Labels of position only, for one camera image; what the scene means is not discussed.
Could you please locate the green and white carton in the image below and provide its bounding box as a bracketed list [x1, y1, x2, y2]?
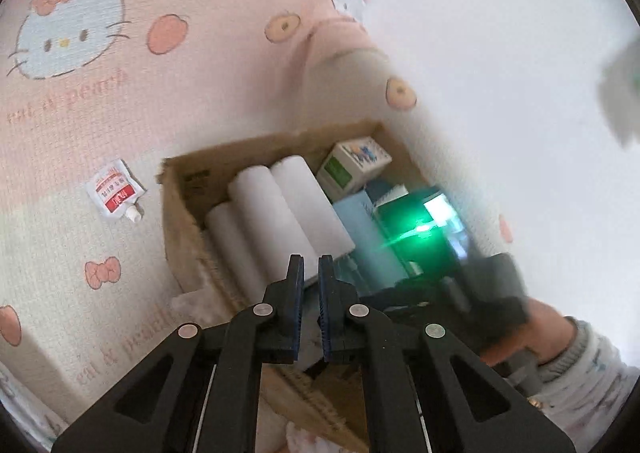
[316, 135, 393, 204]

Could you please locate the person's right hand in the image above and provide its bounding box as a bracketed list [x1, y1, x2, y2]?
[480, 298, 576, 369]

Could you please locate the white paper roll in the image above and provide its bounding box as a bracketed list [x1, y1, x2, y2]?
[270, 155, 357, 259]
[227, 165, 321, 284]
[206, 203, 281, 304]

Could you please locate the light blue box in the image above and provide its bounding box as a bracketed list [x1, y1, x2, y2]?
[332, 193, 416, 294]

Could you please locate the red and white spout pouch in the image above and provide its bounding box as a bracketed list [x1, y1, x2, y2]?
[86, 158, 148, 224]

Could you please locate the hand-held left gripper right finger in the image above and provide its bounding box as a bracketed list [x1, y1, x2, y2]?
[318, 254, 576, 453]

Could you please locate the pink printed blanket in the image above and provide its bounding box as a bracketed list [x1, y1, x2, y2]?
[0, 0, 516, 434]

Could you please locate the cardboard box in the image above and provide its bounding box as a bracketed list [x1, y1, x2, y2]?
[159, 119, 476, 453]

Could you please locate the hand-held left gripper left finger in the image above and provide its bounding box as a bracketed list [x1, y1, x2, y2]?
[50, 254, 306, 453]

